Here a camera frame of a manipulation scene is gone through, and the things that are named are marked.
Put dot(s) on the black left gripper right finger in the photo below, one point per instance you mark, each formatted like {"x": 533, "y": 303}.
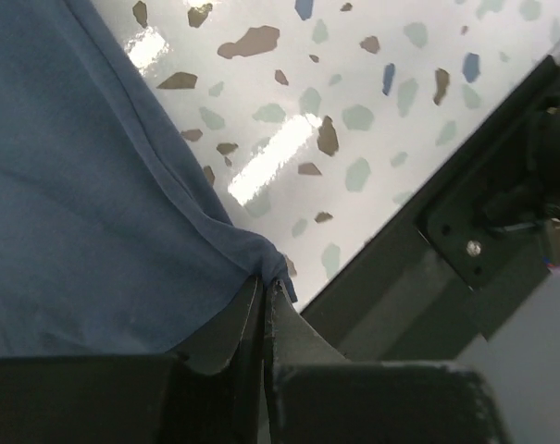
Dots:
{"x": 315, "y": 395}

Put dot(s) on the blue printed tank top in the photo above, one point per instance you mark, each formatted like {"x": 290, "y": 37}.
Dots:
{"x": 112, "y": 240}

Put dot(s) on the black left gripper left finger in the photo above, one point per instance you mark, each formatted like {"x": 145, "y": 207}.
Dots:
{"x": 205, "y": 390}

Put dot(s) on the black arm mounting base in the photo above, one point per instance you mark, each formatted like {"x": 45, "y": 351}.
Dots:
{"x": 466, "y": 250}

